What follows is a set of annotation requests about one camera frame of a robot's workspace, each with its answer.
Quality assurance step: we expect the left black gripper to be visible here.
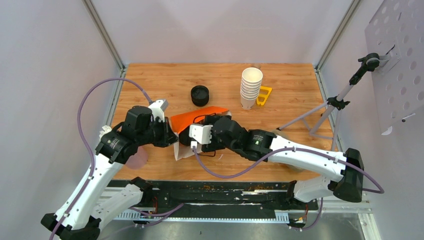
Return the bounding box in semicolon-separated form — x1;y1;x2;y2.
137;116;180;148

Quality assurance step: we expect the orange paper takeout bag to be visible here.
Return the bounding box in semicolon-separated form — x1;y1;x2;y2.
170;106;232;161

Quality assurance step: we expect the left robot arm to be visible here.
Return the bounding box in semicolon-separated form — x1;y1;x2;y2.
40;100;178;240

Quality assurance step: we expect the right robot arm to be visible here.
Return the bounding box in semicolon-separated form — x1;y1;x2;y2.
189;115;364;209

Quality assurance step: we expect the pink cup with packets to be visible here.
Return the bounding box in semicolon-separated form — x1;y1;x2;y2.
96;125;148;170

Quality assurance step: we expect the stack of black lids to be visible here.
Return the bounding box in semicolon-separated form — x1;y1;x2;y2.
190;85;210;107

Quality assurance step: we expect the yellow plastic holder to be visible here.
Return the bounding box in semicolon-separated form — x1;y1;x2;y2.
256;86;273;107

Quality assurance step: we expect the brown pulp cup carrier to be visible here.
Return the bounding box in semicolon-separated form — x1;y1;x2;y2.
271;129;304;173

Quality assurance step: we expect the stack of white paper cups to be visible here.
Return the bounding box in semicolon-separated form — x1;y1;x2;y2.
240;67;263;110

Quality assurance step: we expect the grey tripod stand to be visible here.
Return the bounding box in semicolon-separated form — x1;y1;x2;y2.
276;52;391;148

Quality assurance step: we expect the white perforated panel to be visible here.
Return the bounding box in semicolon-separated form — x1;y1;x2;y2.
364;0;424;135

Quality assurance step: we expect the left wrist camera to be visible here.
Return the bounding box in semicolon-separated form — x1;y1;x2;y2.
148;99;169;122

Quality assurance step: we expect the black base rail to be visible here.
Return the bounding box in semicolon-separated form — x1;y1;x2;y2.
132;180;320;222

